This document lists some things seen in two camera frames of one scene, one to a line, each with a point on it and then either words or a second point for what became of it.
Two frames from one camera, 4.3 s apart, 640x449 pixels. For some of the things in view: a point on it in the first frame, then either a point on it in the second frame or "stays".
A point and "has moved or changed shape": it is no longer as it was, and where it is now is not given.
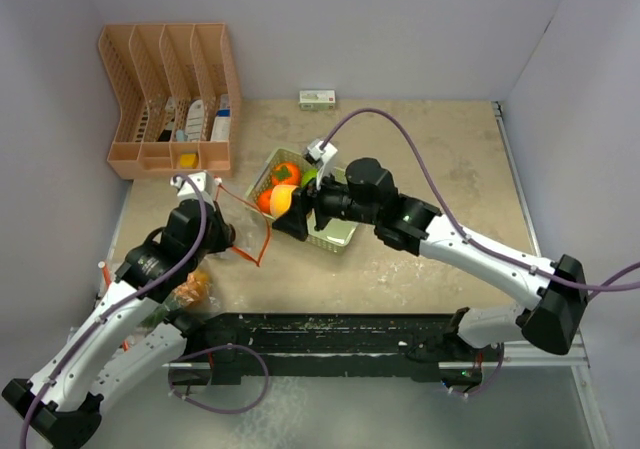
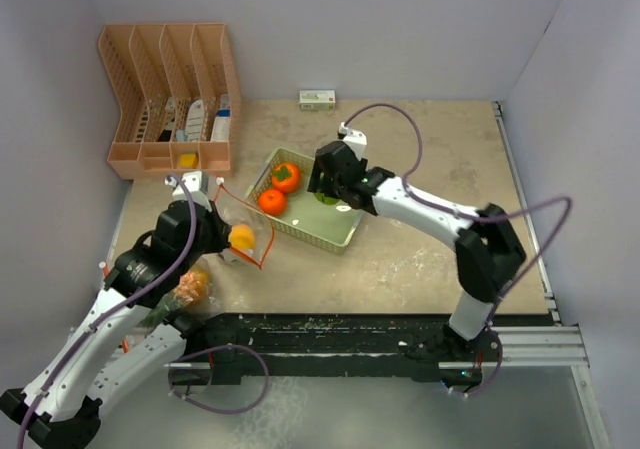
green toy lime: x=308 y=175 has moved or changed shape
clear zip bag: x=251 y=225 stays
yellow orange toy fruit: x=280 y=199 → x=241 y=236
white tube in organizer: x=195 y=121 stays
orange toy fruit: x=286 y=174 stays
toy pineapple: x=191 y=293 stays
